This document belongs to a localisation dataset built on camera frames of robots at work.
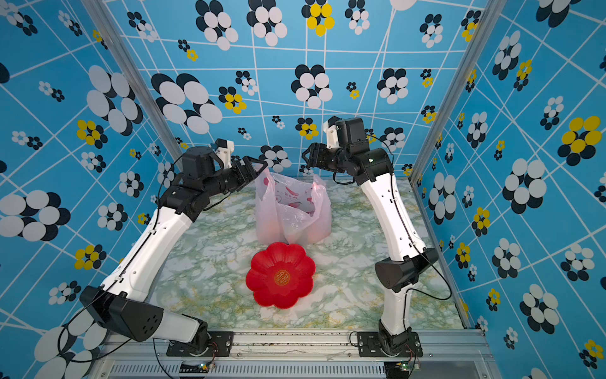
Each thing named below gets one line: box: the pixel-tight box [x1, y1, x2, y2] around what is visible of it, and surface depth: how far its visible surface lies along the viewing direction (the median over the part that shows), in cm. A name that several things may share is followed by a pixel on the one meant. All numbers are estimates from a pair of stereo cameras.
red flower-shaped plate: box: [246, 241, 316, 310], surface depth 90 cm
